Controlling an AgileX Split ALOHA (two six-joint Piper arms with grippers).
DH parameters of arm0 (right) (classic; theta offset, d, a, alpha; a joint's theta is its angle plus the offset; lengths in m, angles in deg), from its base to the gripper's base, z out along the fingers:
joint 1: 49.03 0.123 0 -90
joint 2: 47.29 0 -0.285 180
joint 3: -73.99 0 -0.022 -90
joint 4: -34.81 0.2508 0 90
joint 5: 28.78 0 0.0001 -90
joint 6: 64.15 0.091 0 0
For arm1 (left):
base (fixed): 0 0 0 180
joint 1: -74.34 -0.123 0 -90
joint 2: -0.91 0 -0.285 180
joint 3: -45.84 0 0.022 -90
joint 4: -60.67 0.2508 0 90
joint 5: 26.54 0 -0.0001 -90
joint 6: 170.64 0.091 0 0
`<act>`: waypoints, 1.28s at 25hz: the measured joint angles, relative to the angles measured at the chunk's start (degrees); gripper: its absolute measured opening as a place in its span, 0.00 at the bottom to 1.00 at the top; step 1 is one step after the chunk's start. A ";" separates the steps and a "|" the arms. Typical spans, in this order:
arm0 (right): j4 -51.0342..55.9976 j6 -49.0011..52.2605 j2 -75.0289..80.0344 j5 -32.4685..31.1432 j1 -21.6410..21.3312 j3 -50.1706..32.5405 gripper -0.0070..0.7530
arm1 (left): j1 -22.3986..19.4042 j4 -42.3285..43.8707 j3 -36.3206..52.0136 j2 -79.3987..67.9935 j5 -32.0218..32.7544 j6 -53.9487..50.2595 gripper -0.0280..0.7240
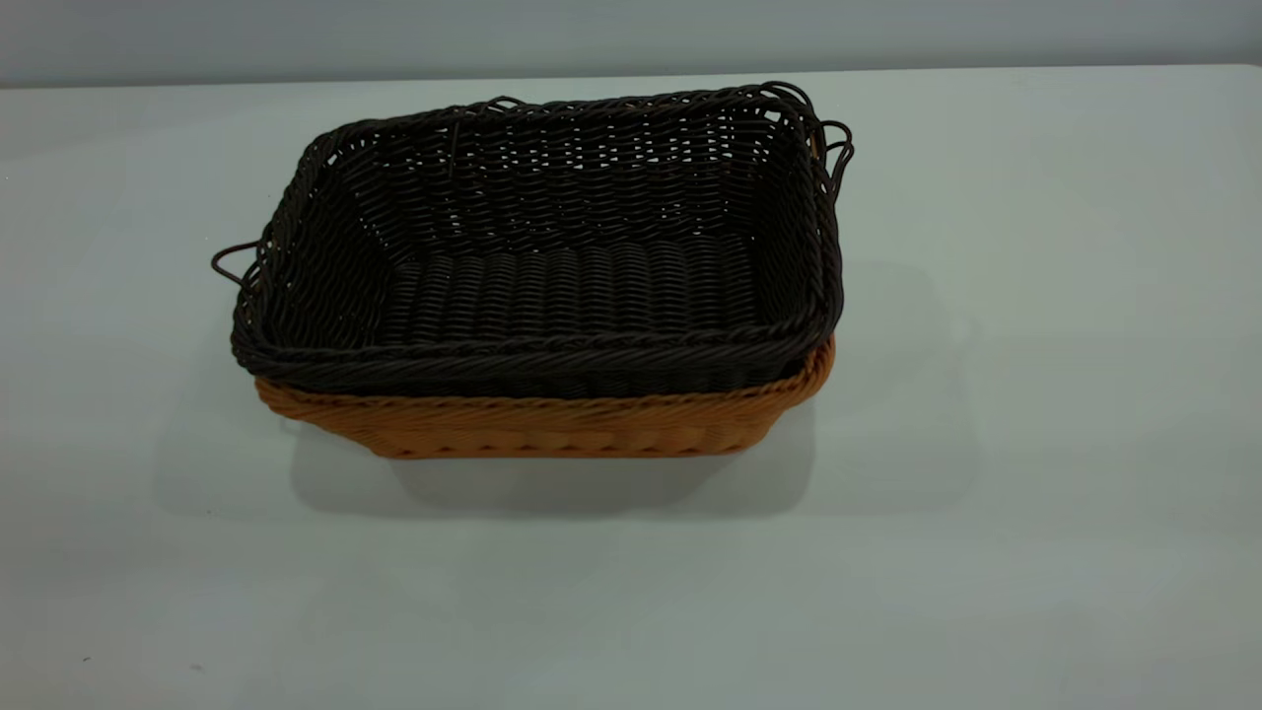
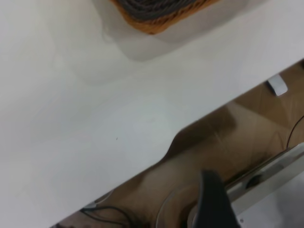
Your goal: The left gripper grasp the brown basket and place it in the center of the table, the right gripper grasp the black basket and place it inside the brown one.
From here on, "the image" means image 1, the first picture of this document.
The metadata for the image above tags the dark brown wicker basket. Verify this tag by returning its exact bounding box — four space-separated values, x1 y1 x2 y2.
210 81 855 400

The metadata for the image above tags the orange-brown wicker basket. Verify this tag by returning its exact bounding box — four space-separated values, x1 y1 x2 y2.
254 335 837 461

